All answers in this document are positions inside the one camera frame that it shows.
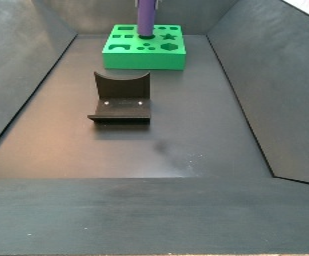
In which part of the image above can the purple cylinder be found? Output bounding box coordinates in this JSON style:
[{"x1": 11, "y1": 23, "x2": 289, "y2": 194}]
[{"x1": 137, "y1": 0, "x2": 157, "y2": 37}]

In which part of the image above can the green shape sorter board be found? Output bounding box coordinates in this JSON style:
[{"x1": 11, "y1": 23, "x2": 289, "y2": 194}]
[{"x1": 102, "y1": 24, "x2": 186, "y2": 70}]

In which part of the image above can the black curved holder stand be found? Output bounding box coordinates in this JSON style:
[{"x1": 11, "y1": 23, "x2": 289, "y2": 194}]
[{"x1": 87, "y1": 73, "x2": 152, "y2": 122}]

